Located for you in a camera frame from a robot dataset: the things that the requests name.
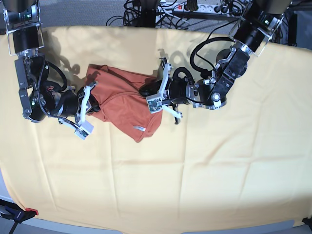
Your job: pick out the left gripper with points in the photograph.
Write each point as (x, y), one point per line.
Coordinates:
(182, 89)

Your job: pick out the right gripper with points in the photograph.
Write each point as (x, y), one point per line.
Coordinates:
(69, 104)

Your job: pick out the terracotta orange T-shirt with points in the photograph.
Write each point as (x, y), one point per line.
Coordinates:
(120, 103)

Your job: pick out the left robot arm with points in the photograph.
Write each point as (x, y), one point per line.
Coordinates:
(255, 28)

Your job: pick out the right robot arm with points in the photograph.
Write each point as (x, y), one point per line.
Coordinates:
(43, 87)

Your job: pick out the white power strip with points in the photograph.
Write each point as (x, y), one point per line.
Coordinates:
(202, 10)

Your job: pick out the yellow table cloth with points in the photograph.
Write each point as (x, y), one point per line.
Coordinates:
(246, 164)

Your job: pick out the blue black bar clamp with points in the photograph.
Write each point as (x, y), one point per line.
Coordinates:
(11, 211)

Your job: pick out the black box at right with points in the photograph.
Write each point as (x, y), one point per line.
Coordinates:
(292, 30)

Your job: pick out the black clamp at right corner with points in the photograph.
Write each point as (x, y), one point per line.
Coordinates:
(308, 221)

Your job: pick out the black central stand post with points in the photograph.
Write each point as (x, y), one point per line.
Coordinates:
(148, 13)

